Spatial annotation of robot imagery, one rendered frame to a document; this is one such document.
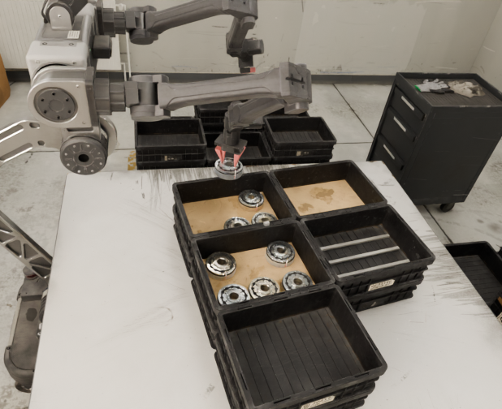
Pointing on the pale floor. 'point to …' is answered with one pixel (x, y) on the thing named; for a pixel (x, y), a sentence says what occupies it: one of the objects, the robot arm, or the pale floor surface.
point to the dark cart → (439, 136)
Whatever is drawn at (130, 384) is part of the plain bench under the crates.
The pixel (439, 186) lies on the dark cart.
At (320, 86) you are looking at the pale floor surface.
